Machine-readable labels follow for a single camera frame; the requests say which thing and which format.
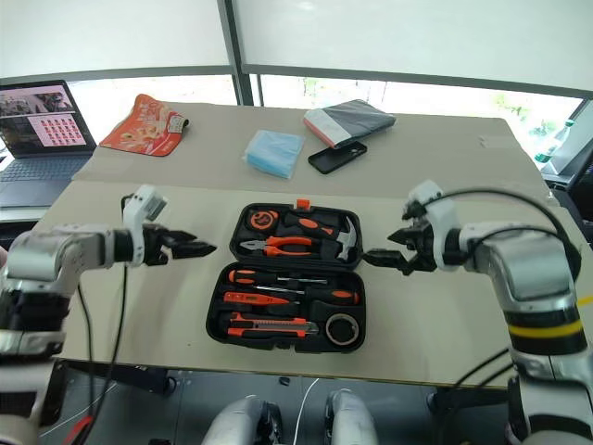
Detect orange voltage tester screwdriver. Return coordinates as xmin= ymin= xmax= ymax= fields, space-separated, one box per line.
xmin=222 ymin=290 xmax=291 ymax=308

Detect orange black utility knife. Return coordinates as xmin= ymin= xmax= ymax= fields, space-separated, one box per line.
xmin=228 ymin=311 xmax=321 ymax=339

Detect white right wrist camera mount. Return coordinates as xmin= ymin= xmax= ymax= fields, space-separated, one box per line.
xmin=401 ymin=180 xmax=459 ymax=273

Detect grey window frame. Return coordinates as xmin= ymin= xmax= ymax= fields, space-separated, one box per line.
xmin=0 ymin=0 xmax=593 ymax=108

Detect grey cloth in plastic bag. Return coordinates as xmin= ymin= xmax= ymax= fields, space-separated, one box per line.
xmin=302 ymin=98 xmax=397 ymax=150

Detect black orange Phillips screwdriver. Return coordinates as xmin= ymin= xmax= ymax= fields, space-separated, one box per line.
xmin=254 ymin=286 xmax=360 ymax=306

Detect silver left robot leg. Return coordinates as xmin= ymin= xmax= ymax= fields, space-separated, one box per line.
xmin=201 ymin=394 xmax=283 ymax=445

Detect dark grey laptop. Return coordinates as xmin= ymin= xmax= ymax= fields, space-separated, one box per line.
xmin=0 ymin=79 xmax=98 ymax=209

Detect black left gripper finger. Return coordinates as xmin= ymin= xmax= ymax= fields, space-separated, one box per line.
xmin=172 ymin=241 xmax=218 ymax=261
xmin=163 ymin=229 xmax=198 ymax=245

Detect green label plastic bottle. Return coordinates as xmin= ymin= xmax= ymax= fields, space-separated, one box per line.
xmin=534 ymin=119 xmax=576 ymax=164

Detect black table foot with caster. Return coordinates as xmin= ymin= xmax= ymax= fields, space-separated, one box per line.
xmin=59 ymin=360 xmax=178 ymax=396
xmin=425 ymin=386 xmax=511 ymax=414

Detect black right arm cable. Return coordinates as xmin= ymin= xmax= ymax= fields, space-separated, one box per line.
xmin=428 ymin=186 xmax=583 ymax=393

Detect black electrical tape roll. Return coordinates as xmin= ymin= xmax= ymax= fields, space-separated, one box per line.
xmin=324 ymin=312 xmax=361 ymax=347

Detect silver right robot leg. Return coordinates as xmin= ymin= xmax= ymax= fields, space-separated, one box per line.
xmin=323 ymin=388 xmax=380 ymax=445

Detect silver robot leg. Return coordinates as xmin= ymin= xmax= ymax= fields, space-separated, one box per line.
xmin=323 ymin=388 xmax=380 ymax=445
xmin=201 ymin=394 xmax=283 ymax=445

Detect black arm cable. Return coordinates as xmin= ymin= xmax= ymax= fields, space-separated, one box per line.
xmin=76 ymin=192 xmax=132 ymax=418
xmin=428 ymin=186 xmax=583 ymax=393

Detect black tool case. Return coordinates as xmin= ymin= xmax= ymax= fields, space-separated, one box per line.
xmin=205 ymin=197 xmax=369 ymax=355

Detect claw hammer black orange handle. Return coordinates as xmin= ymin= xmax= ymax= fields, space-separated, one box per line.
xmin=283 ymin=211 xmax=360 ymax=261

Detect orange snack packet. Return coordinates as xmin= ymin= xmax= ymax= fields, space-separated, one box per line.
xmin=98 ymin=94 xmax=192 ymax=159

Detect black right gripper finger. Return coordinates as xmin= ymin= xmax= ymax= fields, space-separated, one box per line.
xmin=362 ymin=248 xmax=411 ymax=270
xmin=386 ymin=226 xmax=421 ymax=249

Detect blue face mask pack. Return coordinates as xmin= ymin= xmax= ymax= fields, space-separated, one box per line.
xmin=241 ymin=129 xmax=306 ymax=180

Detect dark office chair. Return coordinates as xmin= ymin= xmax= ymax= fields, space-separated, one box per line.
xmin=540 ymin=98 xmax=593 ymax=226

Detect orange handled pliers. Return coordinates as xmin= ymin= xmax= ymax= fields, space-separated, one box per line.
xmin=239 ymin=235 xmax=319 ymax=258

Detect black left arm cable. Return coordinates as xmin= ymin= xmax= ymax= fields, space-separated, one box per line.
xmin=76 ymin=192 xmax=132 ymax=418

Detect white floor cable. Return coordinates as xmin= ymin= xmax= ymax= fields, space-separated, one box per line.
xmin=296 ymin=376 xmax=322 ymax=445

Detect orange black tape measure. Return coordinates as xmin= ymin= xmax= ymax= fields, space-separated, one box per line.
xmin=245 ymin=209 xmax=280 ymax=232

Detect black orange flathead screwdriver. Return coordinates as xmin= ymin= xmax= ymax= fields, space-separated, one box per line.
xmin=228 ymin=268 xmax=328 ymax=286

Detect black phone case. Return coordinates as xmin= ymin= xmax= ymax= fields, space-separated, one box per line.
xmin=308 ymin=140 xmax=369 ymax=176

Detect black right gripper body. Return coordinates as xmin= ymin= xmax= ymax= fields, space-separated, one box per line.
xmin=399 ymin=219 xmax=439 ymax=277

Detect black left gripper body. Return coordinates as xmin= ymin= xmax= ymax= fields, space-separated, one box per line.
xmin=140 ymin=222 xmax=175 ymax=268

